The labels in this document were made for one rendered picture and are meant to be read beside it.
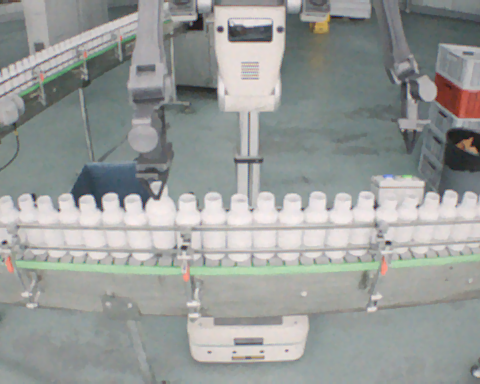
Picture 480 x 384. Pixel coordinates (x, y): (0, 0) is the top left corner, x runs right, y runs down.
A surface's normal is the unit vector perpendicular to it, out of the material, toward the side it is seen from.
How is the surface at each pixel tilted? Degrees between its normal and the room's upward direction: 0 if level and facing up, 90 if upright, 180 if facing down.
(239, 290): 90
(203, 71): 91
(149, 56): 60
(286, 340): 90
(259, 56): 90
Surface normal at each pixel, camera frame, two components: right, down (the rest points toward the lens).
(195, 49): -0.29, 0.52
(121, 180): 0.02, 0.55
